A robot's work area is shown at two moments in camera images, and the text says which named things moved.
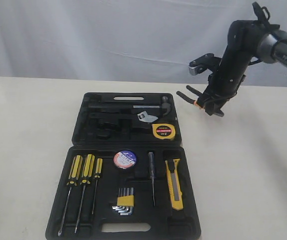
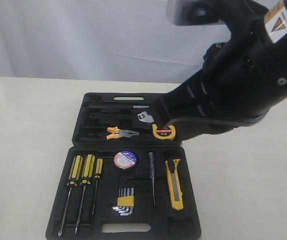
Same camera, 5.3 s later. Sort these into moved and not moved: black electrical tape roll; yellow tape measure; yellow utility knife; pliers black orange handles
Moved: pliers black orange handles
Not moved: yellow tape measure; black electrical tape roll; yellow utility knife
